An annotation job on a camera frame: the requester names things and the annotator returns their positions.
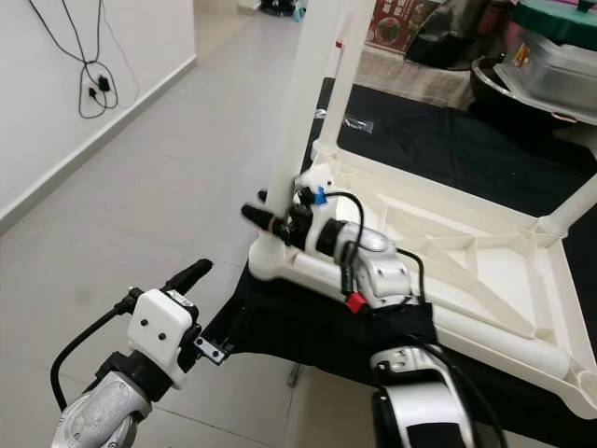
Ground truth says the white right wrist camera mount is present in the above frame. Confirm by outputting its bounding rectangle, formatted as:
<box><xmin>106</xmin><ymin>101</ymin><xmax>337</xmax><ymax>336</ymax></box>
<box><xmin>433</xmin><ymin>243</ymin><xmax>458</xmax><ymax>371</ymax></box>
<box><xmin>298</xmin><ymin>163</ymin><xmax>341</xmax><ymax>258</ymax></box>

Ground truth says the clear box with red label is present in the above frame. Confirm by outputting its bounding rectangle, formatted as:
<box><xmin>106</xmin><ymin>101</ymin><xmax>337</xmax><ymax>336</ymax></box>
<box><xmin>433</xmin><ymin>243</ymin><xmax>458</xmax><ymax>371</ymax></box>
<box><xmin>368</xmin><ymin>0</ymin><xmax>430</xmax><ymax>52</ymax></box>

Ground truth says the black round floor device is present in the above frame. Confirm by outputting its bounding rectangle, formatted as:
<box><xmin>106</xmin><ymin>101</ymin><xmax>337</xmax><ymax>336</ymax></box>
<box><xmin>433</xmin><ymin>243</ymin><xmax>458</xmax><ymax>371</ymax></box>
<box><xmin>259</xmin><ymin>0</ymin><xmax>298</xmax><ymax>18</ymax></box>

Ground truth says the clear plastic storage box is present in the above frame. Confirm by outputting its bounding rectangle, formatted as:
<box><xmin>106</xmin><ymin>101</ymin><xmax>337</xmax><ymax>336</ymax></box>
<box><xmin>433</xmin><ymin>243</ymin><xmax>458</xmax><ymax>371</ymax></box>
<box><xmin>494</xmin><ymin>28</ymin><xmax>597</xmax><ymax>102</ymax></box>

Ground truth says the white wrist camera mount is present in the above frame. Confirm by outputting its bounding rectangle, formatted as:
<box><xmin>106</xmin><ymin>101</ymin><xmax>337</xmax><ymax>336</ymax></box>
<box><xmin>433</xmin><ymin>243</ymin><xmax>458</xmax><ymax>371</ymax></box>
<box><xmin>126</xmin><ymin>287</ymin><xmax>199</xmax><ymax>388</ymax></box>
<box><xmin>298</xmin><ymin>163</ymin><xmax>341</xmax><ymax>258</ymax></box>

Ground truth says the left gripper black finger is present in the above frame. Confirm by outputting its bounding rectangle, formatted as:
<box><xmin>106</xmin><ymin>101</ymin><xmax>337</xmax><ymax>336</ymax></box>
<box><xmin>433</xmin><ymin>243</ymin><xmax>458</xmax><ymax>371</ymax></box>
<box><xmin>161</xmin><ymin>259</ymin><xmax>214</xmax><ymax>293</ymax></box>

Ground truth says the black tablecloth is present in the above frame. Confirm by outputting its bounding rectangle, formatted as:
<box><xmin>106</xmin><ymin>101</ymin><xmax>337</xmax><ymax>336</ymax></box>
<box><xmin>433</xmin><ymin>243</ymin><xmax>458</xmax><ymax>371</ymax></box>
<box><xmin>205</xmin><ymin>79</ymin><xmax>597</xmax><ymax>448</ymax></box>

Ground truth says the beige cloth covered stand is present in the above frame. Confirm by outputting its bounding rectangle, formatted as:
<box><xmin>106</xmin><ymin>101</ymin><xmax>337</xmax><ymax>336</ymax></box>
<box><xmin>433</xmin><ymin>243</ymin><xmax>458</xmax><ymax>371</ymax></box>
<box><xmin>354</xmin><ymin>42</ymin><xmax>477</xmax><ymax>108</ymax></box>

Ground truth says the clear tape strip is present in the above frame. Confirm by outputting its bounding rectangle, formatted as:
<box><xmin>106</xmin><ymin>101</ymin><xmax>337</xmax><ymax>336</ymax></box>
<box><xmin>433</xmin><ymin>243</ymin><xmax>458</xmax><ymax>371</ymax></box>
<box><xmin>343</xmin><ymin>115</ymin><xmax>376</xmax><ymax>133</ymax></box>

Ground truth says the black wok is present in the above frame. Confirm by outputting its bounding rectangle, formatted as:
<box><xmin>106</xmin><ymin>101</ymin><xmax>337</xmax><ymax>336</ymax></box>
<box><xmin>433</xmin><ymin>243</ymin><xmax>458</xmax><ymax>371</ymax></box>
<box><xmin>468</xmin><ymin>56</ymin><xmax>597</xmax><ymax>132</ymax></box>

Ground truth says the white plastic children table top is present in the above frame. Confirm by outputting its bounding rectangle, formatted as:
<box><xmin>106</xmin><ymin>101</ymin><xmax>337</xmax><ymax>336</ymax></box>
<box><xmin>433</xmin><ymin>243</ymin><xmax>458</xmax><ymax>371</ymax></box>
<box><xmin>247</xmin><ymin>140</ymin><xmax>597</xmax><ymax>419</ymax></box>

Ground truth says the black charger cable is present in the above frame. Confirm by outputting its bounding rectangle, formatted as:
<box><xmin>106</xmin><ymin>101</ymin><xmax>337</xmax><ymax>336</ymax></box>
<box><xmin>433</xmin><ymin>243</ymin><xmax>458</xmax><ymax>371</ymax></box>
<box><xmin>26</xmin><ymin>0</ymin><xmax>141</xmax><ymax>120</ymax></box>

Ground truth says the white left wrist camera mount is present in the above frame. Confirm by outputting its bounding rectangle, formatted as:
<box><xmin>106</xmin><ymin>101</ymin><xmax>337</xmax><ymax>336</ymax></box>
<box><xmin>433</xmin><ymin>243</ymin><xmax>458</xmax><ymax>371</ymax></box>
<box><xmin>126</xmin><ymin>287</ymin><xmax>199</xmax><ymax>388</ymax></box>

